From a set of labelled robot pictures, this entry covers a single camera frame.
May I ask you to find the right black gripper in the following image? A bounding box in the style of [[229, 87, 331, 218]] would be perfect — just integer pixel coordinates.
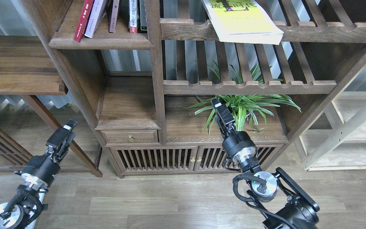
[[211, 98, 257, 164]]

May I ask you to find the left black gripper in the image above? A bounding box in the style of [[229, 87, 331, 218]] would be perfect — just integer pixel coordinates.
[[14, 119, 77, 188]]

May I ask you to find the yellow green book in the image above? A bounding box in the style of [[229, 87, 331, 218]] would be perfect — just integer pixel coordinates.
[[202, 0, 283, 45]]

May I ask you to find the white and purple book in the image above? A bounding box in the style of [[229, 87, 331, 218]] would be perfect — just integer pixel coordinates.
[[84, 0, 108, 38]]

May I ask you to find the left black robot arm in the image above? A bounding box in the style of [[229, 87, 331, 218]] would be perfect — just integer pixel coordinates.
[[0, 120, 77, 229]]

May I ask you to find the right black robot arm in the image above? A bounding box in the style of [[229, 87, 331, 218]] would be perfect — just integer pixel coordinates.
[[211, 99, 320, 229]]

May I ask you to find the light wooden shelf unit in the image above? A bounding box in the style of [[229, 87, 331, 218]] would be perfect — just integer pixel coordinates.
[[295, 66, 366, 171]]

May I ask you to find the green spider plant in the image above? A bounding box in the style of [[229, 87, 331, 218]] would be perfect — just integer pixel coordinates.
[[185, 64, 301, 134]]

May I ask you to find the dark slatted wooden rack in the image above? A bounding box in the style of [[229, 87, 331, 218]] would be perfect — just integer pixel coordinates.
[[0, 111, 91, 172]]

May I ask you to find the brass drawer knob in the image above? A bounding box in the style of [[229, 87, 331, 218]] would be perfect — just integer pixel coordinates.
[[128, 135, 135, 142]]

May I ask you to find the dark wooden side table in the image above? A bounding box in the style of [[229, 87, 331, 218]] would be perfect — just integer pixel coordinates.
[[0, 35, 103, 177]]

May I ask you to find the dark wooden bookshelf cabinet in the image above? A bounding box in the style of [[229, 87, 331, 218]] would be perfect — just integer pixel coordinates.
[[19, 0, 366, 178]]

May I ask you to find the dark upright book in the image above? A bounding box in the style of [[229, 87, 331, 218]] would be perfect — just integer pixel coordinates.
[[139, 0, 148, 33]]

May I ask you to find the red white upright book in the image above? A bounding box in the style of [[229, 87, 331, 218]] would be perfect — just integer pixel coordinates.
[[128, 0, 139, 34]]

